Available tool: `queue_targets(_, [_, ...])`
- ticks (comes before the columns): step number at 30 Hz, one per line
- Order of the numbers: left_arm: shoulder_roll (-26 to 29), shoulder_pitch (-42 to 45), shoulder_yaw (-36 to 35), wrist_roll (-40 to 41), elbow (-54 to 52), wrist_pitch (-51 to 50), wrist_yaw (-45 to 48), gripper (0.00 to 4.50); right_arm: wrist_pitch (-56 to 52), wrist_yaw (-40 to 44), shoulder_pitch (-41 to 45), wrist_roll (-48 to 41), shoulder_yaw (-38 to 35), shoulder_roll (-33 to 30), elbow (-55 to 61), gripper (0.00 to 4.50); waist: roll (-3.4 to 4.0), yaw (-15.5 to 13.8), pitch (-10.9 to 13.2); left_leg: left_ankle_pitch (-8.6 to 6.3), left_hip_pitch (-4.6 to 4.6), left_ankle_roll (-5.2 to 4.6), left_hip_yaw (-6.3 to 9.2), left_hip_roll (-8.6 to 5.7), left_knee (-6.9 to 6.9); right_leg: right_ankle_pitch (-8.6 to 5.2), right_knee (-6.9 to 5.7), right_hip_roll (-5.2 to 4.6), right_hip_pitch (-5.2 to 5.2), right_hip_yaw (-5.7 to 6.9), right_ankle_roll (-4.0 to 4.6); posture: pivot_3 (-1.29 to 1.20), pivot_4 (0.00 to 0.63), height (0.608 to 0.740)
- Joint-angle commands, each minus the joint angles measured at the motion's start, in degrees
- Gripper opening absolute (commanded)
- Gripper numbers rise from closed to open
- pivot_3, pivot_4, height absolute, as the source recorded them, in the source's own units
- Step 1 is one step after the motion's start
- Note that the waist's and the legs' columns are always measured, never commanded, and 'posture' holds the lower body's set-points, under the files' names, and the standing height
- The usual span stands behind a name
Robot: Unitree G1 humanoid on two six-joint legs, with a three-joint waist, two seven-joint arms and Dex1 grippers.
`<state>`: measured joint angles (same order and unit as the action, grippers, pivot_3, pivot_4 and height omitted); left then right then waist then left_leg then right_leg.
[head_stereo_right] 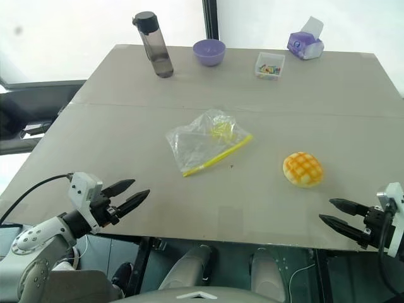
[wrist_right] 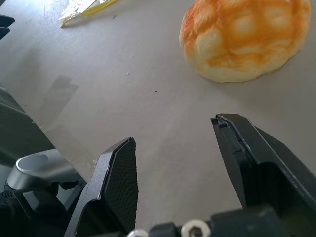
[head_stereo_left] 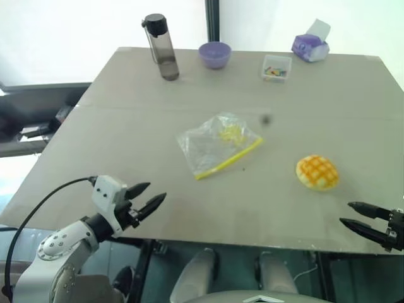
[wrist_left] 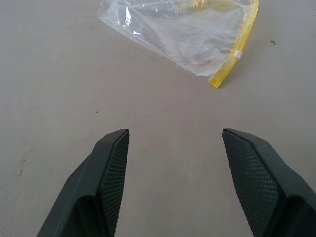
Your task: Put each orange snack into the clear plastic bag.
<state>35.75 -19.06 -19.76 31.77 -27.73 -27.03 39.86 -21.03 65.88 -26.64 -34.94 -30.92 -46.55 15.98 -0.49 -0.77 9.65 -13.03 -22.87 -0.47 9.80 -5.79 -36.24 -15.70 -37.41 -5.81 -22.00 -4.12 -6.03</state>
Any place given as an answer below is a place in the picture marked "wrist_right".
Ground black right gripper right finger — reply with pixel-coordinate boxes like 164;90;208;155
211;113;316;237

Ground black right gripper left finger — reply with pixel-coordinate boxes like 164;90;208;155
64;137;139;237

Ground clear yellow plastic bag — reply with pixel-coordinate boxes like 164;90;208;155
58;0;117;28

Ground round golden bread bun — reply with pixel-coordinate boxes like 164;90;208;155
179;0;312;83

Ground silver robot body joint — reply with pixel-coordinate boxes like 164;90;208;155
6;148;82;192

